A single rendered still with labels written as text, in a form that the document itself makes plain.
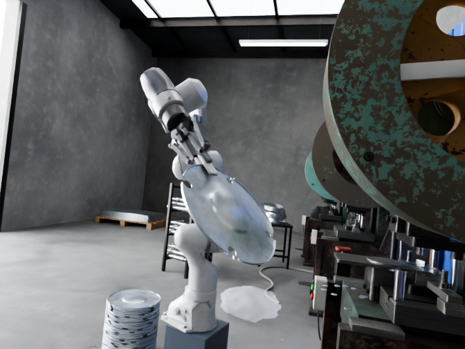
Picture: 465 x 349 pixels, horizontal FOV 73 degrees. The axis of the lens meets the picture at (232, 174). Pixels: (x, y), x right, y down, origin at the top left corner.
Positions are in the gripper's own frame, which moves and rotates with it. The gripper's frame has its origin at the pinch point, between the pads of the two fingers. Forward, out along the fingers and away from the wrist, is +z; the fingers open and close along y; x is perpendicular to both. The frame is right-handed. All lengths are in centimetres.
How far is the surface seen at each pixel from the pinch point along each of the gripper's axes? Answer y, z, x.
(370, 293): -5, 48, 59
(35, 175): -371, -333, 159
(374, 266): 3, 41, 56
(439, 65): 54, 14, 23
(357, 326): -6, 52, 35
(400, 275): 10, 47, 47
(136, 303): -113, -7, 52
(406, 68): 49, 10, 20
